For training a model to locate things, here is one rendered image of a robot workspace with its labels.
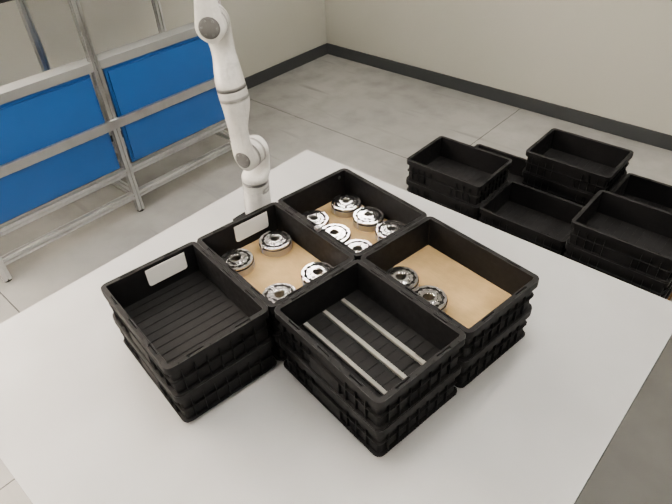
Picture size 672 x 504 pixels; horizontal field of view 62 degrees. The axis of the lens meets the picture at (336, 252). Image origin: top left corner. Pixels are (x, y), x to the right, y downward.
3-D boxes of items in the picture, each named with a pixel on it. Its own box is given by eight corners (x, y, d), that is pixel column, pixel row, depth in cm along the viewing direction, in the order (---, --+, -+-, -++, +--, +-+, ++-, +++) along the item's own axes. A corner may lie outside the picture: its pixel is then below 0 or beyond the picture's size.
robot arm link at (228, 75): (195, 3, 162) (220, 88, 178) (188, 12, 155) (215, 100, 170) (226, -2, 162) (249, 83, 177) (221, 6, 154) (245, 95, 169)
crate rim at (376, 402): (272, 315, 147) (271, 309, 145) (357, 264, 161) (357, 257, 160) (378, 412, 123) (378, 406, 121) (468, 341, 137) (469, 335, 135)
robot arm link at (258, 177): (246, 129, 188) (251, 173, 200) (230, 143, 182) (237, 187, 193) (270, 135, 186) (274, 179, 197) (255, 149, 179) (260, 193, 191)
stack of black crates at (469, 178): (402, 234, 295) (405, 159, 266) (435, 208, 311) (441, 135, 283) (469, 266, 273) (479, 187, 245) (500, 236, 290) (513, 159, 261)
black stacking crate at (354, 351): (277, 340, 153) (272, 310, 146) (358, 289, 167) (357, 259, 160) (378, 436, 129) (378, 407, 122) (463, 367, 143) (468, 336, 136)
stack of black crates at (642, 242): (548, 302, 252) (570, 221, 223) (576, 268, 268) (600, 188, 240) (640, 346, 230) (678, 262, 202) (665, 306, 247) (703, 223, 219)
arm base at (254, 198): (242, 218, 206) (236, 179, 195) (262, 208, 211) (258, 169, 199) (257, 230, 201) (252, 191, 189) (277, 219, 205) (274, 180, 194)
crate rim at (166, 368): (100, 292, 157) (98, 286, 155) (195, 245, 171) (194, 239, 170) (168, 378, 132) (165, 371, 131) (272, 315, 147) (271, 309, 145)
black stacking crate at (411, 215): (279, 229, 192) (276, 201, 184) (345, 195, 206) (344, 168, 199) (358, 288, 167) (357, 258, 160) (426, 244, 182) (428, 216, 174)
